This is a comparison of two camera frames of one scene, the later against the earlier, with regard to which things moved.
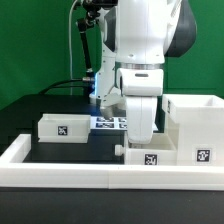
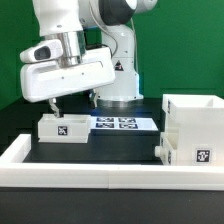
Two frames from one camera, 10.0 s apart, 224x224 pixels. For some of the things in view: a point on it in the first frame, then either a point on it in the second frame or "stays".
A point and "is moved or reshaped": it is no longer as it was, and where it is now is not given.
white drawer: (64, 128) stays
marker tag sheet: (115, 123) stays
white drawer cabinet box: (194, 124) stays
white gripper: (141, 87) to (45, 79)
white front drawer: (161, 150) is moved or reshaped
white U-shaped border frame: (105, 176) stays
